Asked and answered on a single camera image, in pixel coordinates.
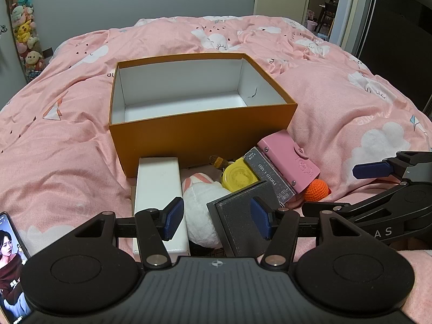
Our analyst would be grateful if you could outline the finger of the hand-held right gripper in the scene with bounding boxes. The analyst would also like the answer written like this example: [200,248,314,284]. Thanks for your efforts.
[352,151,432,184]
[301,183,406,221]

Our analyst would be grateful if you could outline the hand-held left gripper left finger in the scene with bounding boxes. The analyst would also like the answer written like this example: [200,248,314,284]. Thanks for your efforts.
[69,196,185,268]

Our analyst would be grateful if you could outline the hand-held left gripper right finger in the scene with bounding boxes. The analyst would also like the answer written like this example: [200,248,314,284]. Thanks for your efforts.
[249,196,368,268]

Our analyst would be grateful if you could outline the orange crochet toy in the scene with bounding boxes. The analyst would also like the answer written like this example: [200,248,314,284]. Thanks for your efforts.
[303,180,329,203]

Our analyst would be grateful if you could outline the black box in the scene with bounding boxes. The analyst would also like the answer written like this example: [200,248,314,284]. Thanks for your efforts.
[207,180,281,257]

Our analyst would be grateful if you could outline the white plush toy pink stripes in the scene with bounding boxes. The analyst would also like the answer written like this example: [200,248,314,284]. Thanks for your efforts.
[181,172,230,250]

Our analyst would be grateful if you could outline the white long glasses case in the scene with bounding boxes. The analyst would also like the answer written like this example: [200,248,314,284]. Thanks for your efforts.
[132,157,190,255]

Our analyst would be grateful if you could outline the grey photo card box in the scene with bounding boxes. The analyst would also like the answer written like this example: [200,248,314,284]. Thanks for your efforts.
[244,147,297,205]

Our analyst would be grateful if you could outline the yellow round case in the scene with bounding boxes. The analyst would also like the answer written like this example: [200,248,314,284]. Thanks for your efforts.
[221,158,259,193]

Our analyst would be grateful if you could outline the pink leather card holder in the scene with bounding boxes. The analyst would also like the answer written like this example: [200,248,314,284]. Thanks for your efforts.
[257,130,320,194]

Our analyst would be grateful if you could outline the orange cardboard box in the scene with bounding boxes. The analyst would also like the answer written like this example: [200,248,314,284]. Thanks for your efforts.
[109,53,298,179]

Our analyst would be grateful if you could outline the dark wardrobe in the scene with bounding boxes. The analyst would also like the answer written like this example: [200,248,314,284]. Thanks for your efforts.
[354,0,432,115]

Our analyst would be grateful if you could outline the pink printed duvet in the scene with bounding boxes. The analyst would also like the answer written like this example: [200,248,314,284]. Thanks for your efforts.
[0,15,432,324]

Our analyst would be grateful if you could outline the dark wooden chair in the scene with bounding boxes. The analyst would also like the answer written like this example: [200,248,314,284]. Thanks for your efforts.
[319,2,338,31]

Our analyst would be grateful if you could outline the smartphone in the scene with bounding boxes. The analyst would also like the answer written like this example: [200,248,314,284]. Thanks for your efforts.
[0,211,34,324]

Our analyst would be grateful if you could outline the plush toys in clear tube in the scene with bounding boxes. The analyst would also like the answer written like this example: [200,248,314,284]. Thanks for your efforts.
[4,0,46,78]

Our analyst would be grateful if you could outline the white door frame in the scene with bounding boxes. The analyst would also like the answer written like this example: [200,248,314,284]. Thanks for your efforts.
[329,0,365,55]

